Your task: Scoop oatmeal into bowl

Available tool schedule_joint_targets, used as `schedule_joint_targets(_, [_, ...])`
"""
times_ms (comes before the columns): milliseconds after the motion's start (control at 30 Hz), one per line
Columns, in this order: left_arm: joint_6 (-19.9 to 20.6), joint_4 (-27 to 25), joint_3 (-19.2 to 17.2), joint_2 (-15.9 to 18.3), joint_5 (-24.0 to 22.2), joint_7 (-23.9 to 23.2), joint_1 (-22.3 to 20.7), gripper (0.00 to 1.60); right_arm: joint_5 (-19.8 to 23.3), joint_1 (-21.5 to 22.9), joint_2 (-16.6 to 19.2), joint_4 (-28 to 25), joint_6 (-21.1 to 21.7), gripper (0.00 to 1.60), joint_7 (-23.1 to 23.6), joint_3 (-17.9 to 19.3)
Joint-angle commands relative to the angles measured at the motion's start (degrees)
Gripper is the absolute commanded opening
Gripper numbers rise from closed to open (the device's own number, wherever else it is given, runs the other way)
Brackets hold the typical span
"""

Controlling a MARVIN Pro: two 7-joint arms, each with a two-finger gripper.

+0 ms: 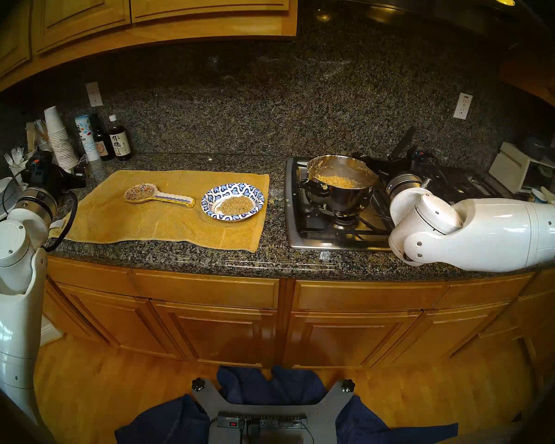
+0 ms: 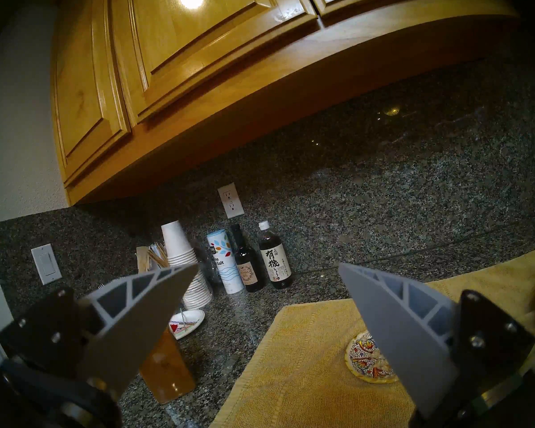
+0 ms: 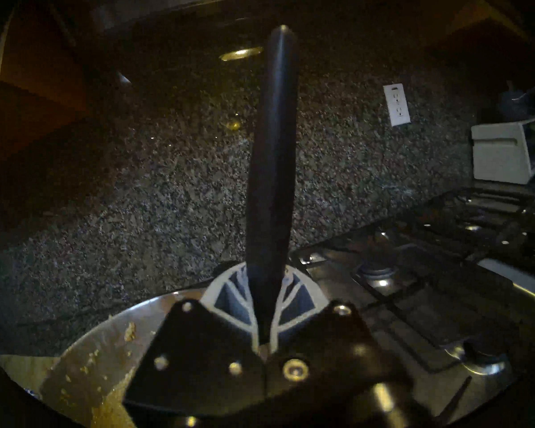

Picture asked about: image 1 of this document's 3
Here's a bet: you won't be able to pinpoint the yellow cloth towel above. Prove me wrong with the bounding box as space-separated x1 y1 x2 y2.
65 170 270 253

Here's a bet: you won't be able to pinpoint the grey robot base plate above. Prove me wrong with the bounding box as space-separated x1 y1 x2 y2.
192 377 356 444

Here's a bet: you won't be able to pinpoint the stainless steel pot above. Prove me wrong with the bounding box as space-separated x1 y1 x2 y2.
297 154 381 216

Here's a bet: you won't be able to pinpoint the soy sauce bottle white cap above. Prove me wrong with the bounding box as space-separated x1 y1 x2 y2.
107 115 133 161

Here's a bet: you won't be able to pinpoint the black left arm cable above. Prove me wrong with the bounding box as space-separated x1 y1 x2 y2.
44 189 78 252

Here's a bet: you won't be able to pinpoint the wooden upper cabinet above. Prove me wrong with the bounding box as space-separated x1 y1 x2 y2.
0 0 299 99
499 45 555 120

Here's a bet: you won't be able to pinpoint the dark blue cloth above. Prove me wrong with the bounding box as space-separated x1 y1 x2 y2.
115 365 458 444

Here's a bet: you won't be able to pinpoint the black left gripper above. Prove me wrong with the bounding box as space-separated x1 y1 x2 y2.
25 150 88 194

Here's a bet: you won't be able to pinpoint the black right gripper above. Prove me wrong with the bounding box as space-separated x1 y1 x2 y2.
388 146 436 176

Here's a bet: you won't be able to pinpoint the small dark glass bottle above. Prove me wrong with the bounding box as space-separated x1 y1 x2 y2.
92 117 115 161

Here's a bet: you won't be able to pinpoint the stainless gas cooktop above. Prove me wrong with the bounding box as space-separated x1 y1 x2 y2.
284 156 514 252

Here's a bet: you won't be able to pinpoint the blue white patterned paper bowl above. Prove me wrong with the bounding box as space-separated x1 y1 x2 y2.
201 182 265 222

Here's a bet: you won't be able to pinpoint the white salt canister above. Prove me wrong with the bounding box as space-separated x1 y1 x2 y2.
75 115 100 162

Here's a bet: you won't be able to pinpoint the wooden base cabinets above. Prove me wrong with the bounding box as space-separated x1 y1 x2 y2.
42 237 555 370

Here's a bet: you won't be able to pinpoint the scooped oatmeal portion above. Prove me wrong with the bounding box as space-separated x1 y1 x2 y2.
217 196 256 216

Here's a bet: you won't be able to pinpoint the colourful ceramic spoon rest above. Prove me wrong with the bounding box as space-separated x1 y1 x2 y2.
124 183 196 209

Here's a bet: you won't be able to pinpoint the stack of white paper cups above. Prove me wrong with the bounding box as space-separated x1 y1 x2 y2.
44 106 79 171

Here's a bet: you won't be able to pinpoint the wooden stirrer bundle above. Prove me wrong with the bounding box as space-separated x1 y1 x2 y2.
25 119 49 150

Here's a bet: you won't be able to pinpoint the white plastic forks bundle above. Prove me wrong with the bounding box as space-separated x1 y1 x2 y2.
4 146 28 171

